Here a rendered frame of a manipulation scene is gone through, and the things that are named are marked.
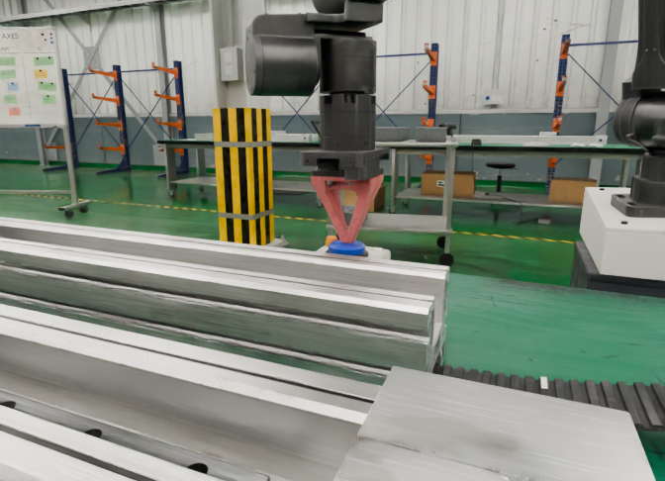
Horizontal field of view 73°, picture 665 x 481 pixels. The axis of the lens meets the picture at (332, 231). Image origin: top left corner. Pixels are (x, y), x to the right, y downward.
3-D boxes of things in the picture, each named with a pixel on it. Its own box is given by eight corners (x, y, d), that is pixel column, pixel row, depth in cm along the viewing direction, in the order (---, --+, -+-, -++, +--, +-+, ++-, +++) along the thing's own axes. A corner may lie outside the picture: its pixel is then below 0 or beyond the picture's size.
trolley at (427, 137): (448, 247, 372) (456, 121, 349) (453, 267, 319) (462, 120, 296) (326, 241, 390) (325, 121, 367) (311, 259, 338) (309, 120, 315)
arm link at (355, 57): (387, 27, 43) (362, 38, 48) (317, 22, 40) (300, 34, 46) (385, 103, 44) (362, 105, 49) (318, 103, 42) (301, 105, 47)
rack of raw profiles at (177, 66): (41, 171, 983) (25, 64, 933) (77, 167, 1064) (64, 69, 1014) (158, 177, 859) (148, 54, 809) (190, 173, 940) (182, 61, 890)
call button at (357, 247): (369, 256, 51) (369, 240, 50) (357, 267, 47) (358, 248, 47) (335, 253, 52) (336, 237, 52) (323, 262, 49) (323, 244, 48)
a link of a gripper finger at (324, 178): (310, 244, 48) (308, 155, 46) (334, 230, 55) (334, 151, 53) (371, 250, 46) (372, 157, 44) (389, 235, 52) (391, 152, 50)
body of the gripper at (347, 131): (298, 170, 44) (296, 91, 42) (336, 162, 53) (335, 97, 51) (361, 173, 42) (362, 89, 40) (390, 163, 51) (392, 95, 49)
